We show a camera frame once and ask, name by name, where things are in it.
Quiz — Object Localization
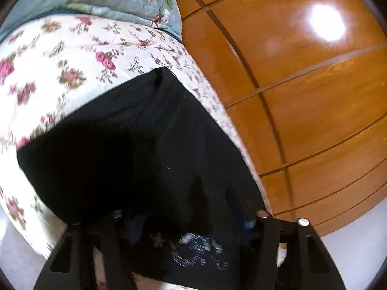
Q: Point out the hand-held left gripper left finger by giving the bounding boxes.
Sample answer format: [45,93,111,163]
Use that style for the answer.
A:
[33,210,149,290]

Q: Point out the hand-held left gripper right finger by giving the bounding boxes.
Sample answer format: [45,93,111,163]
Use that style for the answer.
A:
[225,183,347,290]

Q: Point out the black pants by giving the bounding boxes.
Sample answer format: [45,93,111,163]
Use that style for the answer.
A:
[16,66,269,287]

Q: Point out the wooden wardrobe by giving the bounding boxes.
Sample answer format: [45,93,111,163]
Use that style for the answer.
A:
[165,0,387,236]

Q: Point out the floral bedspread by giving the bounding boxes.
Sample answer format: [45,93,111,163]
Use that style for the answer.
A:
[0,16,267,257]

